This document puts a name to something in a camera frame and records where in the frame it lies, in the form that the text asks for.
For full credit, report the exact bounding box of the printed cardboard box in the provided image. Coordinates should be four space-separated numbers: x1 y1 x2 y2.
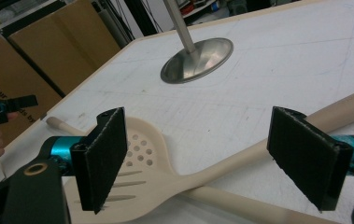
0 34 65 171

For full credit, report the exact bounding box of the plain cardboard box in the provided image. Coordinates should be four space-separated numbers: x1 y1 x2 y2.
7 0 121 96

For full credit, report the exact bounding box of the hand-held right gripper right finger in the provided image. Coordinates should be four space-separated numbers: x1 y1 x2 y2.
266 106 354 212

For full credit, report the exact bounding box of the white table mat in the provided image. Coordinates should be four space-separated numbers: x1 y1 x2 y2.
0 0 354 224

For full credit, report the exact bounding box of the metal utensil stand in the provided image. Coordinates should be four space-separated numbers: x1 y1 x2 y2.
160 0 234 85

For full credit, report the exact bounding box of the wooden spoon handle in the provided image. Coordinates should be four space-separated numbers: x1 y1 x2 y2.
46 116 341 224

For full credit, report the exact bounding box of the beige slotted spatula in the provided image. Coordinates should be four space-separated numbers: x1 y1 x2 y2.
62 85 354 224

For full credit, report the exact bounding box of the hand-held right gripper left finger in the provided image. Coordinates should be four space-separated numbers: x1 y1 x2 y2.
70 106 128 215

